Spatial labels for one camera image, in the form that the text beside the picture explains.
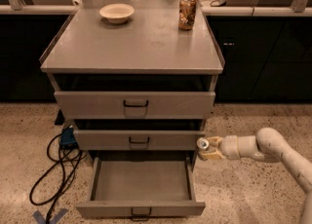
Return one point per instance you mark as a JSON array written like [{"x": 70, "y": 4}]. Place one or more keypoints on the gold patterned soda can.
[{"x": 187, "y": 14}]

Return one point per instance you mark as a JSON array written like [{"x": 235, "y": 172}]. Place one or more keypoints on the grey top drawer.
[{"x": 135, "y": 105}]

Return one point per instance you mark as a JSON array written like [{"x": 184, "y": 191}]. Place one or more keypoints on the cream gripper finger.
[
  {"x": 206, "y": 155},
  {"x": 214, "y": 141}
]

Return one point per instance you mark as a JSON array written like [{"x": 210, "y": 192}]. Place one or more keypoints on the grey metal drawer cabinet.
[{"x": 148, "y": 53}]

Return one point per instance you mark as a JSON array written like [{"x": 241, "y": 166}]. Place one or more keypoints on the white paper bowl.
[{"x": 117, "y": 13}]

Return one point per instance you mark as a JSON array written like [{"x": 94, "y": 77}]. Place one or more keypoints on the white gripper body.
[{"x": 230, "y": 148}]

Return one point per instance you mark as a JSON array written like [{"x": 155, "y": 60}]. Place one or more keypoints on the grey open bottom drawer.
[{"x": 141, "y": 185}]

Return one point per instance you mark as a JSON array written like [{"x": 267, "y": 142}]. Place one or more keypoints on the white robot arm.
[{"x": 267, "y": 146}]

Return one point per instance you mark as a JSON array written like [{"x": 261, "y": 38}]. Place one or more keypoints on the blue power box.
[{"x": 67, "y": 139}]

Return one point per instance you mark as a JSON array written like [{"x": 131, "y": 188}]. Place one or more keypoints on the grey middle drawer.
[{"x": 137, "y": 140}]

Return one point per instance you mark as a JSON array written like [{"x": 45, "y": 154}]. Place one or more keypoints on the silver blue redbull can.
[{"x": 203, "y": 143}]

